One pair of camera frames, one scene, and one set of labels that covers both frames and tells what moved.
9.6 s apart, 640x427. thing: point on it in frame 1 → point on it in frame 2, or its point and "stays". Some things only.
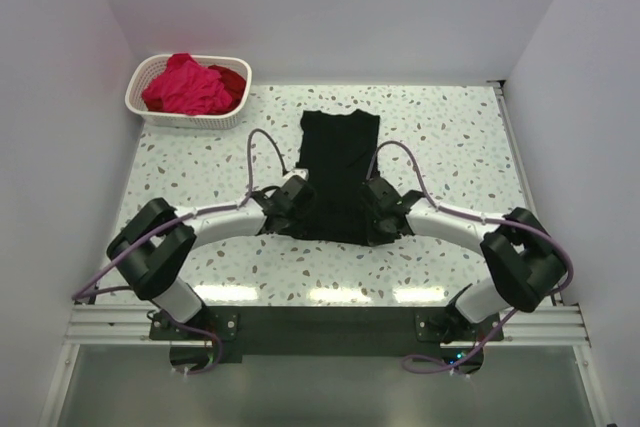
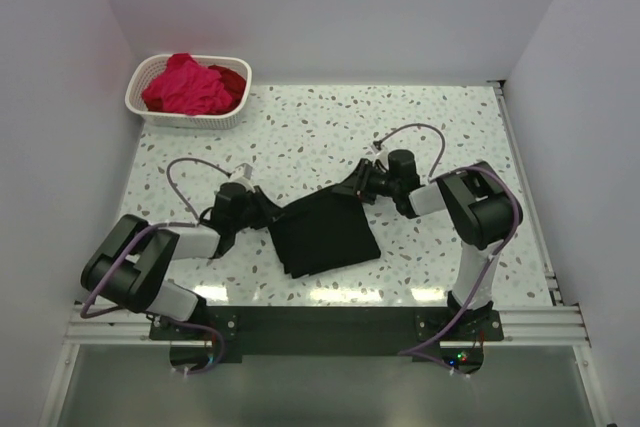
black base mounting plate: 197,347 stays
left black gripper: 298,195 → 258,204
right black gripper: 376,202 → 364,181
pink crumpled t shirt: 189,88 stays
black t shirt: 338,153 → 322,234
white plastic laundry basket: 148,68 stays
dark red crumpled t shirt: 235,83 stays
